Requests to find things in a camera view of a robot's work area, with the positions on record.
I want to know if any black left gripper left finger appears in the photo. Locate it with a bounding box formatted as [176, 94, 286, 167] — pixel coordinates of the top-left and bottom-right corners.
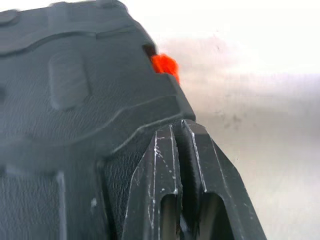
[120, 124, 184, 240]

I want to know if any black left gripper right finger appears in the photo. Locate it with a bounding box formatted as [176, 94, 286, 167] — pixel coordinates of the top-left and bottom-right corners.
[178, 119, 269, 240]

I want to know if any black plastic tool case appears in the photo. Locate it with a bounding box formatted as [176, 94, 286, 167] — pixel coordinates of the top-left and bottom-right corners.
[0, 0, 196, 240]

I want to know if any orange tool case latch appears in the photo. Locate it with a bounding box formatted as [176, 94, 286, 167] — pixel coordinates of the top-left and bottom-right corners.
[150, 53, 181, 85]

